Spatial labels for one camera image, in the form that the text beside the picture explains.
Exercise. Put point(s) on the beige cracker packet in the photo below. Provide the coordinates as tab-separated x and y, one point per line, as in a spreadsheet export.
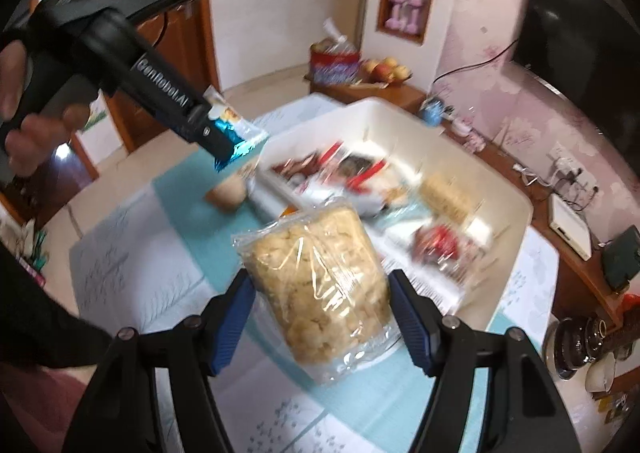
445	198

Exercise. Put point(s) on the dark red snack packet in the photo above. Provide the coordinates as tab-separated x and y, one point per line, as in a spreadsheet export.
295	165

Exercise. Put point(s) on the person's black clothing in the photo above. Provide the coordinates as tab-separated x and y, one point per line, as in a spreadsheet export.
35	313

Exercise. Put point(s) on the black teapot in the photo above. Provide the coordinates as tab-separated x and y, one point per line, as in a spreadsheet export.
575	338

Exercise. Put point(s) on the white router box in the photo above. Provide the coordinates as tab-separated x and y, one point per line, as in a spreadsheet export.
570	228

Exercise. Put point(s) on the brown paper packet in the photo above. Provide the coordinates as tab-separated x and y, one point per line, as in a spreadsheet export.
227	195

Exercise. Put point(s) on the teal and white tablecloth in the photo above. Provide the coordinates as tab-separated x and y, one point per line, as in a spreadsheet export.
125	263

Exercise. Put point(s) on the clear red date bag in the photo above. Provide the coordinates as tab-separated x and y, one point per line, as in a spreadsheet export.
350	173

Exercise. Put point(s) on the wooden door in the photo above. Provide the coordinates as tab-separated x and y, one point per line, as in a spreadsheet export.
170	58

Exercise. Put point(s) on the wooden wall niche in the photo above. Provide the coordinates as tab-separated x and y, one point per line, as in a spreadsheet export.
430	8

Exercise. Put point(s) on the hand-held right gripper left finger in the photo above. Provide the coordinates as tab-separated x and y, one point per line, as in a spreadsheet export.
230	328

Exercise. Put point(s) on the white plastic bin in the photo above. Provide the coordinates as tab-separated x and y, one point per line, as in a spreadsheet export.
395	125

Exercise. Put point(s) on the dark green pouch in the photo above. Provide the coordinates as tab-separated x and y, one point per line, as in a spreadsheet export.
622	258

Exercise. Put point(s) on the white bowl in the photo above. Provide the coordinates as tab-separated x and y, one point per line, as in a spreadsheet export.
602	375

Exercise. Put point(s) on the pink dumbbell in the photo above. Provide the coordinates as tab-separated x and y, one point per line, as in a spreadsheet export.
397	10
415	13

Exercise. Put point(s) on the blue snack packet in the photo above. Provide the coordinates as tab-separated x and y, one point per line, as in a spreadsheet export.
245	140

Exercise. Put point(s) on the pile of fruit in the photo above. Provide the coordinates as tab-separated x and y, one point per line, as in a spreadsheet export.
385	70

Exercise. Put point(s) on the white power socket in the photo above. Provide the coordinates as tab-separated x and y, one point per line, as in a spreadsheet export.
567	165

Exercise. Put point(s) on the black television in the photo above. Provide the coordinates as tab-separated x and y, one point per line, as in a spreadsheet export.
575	43

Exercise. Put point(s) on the maroon cloth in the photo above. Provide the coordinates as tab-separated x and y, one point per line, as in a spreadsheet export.
35	398

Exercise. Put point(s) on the small pink and white cups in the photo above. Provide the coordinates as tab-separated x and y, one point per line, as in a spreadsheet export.
465	133

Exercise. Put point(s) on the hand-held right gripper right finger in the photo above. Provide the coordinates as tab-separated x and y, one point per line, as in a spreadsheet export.
415	323

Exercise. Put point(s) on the wooden cabinet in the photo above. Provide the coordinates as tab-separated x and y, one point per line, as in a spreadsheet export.
395	93

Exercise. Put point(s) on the clear rice cracker packet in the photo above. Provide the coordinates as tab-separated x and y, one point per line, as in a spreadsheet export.
320	283

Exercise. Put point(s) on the person's left hand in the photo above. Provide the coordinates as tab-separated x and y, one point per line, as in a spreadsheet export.
45	133

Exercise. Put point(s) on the clear plastic bottle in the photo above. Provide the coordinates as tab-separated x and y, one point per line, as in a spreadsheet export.
336	38

